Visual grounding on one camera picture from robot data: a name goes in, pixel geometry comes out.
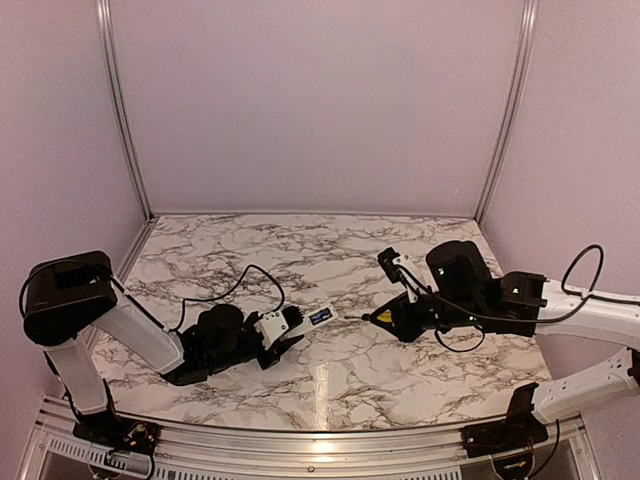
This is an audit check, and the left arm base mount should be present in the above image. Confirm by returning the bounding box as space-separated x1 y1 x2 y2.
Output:
72 400 160 455

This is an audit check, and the yellow handled screwdriver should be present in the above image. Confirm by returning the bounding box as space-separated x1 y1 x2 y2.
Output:
344 310 393 326

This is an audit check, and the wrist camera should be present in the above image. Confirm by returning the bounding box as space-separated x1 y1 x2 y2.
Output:
377 247 424 304
254 305 303 350

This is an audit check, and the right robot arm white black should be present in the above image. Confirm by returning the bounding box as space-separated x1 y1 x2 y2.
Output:
362 240 639 448

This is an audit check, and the aluminium frame post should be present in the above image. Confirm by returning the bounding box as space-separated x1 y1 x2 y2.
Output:
96 0 155 224
474 0 539 226

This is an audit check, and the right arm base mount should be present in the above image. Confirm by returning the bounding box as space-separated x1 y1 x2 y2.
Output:
461 383 549 458

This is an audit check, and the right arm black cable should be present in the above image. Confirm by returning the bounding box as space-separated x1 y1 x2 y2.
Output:
559 243 605 301

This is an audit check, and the left aluminium frame post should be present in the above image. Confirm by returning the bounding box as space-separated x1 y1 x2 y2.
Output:
96 0 155 224

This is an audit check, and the front aluminium rail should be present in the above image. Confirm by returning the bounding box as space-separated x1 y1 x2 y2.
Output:
17 401 601 479

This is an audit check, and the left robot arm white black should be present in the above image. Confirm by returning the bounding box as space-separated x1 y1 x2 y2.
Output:
19 251 309 452

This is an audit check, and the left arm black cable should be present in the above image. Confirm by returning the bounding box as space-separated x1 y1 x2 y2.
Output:
167 263 286 334

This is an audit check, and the white remote control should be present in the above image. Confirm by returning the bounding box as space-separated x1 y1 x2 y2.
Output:
299 304 338 335

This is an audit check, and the right aluminium frame post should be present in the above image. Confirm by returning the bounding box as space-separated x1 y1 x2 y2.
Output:
474 0 539 226

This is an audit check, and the blue battery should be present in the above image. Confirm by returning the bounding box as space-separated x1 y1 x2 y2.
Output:
309 308 334 325

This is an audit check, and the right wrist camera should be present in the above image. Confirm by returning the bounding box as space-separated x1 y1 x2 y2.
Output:
377 247 424 304

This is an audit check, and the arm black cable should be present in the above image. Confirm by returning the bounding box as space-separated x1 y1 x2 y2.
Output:
559 243 605 301
167 263 286 334

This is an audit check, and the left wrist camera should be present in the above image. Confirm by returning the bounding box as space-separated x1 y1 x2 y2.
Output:
254 305 303 350

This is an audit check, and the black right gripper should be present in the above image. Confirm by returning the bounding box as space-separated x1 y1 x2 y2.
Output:
370 290 484 342

